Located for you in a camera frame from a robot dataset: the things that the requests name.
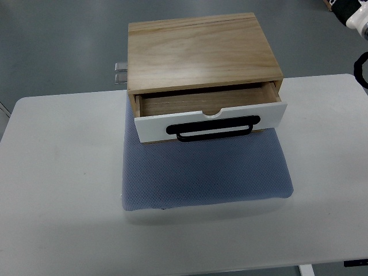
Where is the upper metal table bracket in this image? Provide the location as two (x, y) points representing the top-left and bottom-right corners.
(114, 62), (128, 72)

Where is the white table leg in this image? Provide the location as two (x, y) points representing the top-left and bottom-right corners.
(298, 264), (315, 276)

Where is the lower metal table bracket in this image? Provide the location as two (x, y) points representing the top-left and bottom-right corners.
(115, 73), (127, 84)

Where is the white drawer black handle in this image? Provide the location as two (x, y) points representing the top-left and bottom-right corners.
(131, 82), (287, 143)

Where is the blue-grey mesh cushion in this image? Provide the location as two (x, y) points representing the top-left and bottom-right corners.
(121, 105), (294, 211)

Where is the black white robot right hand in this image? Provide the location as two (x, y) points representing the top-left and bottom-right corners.
(329, 0), (367, 40)

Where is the black table control panel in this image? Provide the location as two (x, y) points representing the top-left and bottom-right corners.
(343, 259), (368, 267)

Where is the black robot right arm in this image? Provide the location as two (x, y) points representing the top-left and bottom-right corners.
(354, 52), (368, 89)

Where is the cardboard box corner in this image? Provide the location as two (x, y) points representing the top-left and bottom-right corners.
(323, 0), (332, 12)

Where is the wooden drawer cabinet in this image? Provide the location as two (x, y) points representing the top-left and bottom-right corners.
(127, 13), (283, 142)

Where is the metal table bracket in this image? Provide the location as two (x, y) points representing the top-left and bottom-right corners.
(115, 73), (127, 84)
(114, 62), (128, 72)

